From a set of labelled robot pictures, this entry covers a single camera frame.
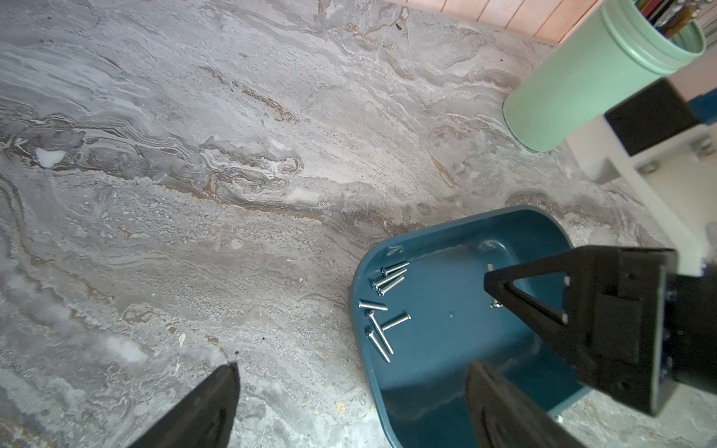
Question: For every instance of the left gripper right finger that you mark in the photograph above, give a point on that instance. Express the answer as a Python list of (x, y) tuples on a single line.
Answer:
[(503, 416)]

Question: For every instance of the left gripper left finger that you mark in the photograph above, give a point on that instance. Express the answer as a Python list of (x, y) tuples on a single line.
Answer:
[(204, 418)]

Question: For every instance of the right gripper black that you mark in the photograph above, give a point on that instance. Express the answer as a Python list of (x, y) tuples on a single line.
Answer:
[(640, 328)]

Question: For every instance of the teal plastic storage tray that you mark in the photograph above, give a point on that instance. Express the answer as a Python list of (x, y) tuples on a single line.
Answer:
[(420, 395)]

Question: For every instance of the pile of silver screws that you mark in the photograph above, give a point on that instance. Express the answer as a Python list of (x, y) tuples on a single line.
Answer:
[(389, 278)]

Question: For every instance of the mint green cup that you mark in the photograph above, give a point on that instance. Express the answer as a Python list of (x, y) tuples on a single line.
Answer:
[(615, 53)]

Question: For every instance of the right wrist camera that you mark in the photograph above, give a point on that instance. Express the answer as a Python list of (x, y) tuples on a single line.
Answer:
[(658, 113)]

